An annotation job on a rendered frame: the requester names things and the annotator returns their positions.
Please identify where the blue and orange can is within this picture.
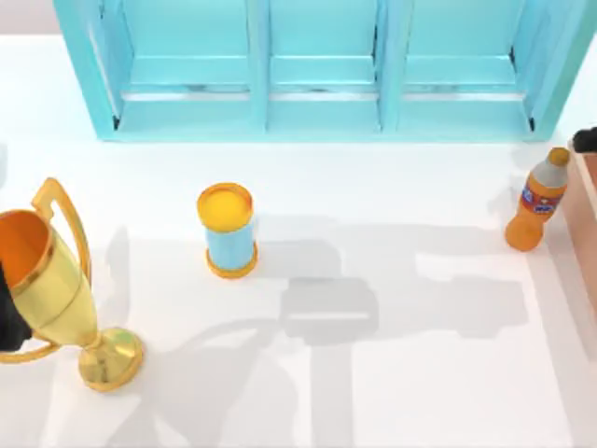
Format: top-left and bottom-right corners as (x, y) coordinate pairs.
(196, 182), (259, 280)

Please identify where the light blue rack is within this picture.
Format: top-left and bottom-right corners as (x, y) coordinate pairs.
(51, 0), (597, 143)

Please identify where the orange bottle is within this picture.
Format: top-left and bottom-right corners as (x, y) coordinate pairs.
(505, 147), (572, 253)

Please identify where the gold trophy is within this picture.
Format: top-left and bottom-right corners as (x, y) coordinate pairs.
(0, 176), (145, 394)

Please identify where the black object in box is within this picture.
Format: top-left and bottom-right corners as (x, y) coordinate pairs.
(572, 126), (597, 155)

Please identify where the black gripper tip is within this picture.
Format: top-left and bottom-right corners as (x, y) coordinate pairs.
(0, 260), (34, 354)

